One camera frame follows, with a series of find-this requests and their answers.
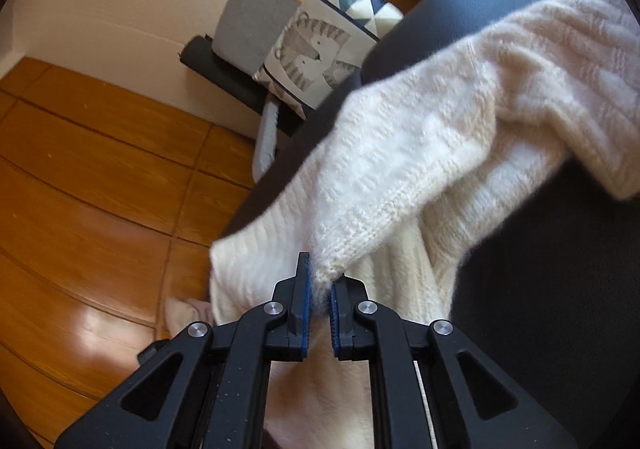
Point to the tiger print pillow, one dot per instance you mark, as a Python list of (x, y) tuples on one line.
[(310, 54)]

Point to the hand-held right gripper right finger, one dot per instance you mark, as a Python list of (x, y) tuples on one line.
[(335, 319)]

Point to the black leather padded table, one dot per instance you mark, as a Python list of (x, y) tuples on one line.
[(550, 304)]

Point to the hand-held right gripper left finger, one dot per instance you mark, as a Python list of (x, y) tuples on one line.
[(305, 314)]

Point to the cream knitted sweater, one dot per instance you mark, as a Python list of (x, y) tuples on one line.
[(425, 129)]

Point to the black rolled mat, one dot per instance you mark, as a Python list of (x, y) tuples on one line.
[(220, 69)]

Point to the grey yellow blue sofa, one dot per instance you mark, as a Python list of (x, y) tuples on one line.
[(245, 19)]

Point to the folded pale pink garment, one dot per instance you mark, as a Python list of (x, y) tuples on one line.
[(187, 311)]

